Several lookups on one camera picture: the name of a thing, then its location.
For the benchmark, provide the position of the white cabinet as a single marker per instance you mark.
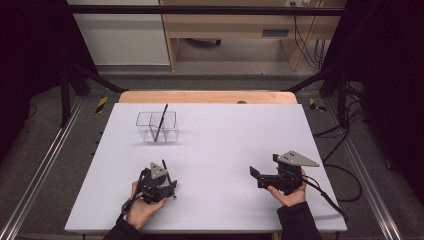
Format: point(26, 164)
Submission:
point(123, 40)

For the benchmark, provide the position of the black horizontal frame bar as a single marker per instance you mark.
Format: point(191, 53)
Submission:
point(200, 10)

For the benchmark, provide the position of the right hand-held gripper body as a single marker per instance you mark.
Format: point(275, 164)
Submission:
point(288, 178)

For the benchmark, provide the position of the black metal frame stand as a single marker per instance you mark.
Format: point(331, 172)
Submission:
point(65, 100)
point(341, 103)

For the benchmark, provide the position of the black curtain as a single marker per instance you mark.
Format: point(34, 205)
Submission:
point(30, 66)
point(390, 83)

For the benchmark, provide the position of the white power strip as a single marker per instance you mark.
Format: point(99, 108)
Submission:
point(298, 3)

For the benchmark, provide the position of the aluminium floor rail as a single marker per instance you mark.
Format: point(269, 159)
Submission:
point(370, 186)
point(43, 163)

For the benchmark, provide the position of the wooden table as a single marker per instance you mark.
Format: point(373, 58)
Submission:
point(200, 97)

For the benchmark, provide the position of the person's left hand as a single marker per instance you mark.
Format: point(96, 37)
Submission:
point(143, 211)

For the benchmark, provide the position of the clear plastic compartment organizer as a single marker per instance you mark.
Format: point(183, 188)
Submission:
point(170, 133)

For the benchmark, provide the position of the light wooden desk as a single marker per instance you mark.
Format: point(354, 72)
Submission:
point(233, 23)

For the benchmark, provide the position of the person's right hand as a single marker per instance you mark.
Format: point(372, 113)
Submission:
point(291, 199)

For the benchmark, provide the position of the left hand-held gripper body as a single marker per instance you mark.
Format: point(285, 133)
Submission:
point(154, 186)

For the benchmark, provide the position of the white table board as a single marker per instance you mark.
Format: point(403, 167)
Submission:
point(213, 150)

